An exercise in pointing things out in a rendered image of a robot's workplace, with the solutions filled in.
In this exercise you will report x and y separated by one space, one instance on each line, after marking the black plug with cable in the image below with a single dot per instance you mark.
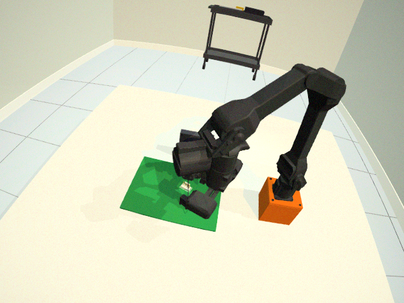
184 197

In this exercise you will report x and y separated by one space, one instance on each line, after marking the green circuit board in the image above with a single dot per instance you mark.
155 192

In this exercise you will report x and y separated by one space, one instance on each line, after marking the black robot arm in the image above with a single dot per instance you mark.
237 120

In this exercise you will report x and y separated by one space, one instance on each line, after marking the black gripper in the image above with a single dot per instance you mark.
202 204

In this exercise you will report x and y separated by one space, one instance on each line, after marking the dark grey cooling fan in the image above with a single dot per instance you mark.
187 135

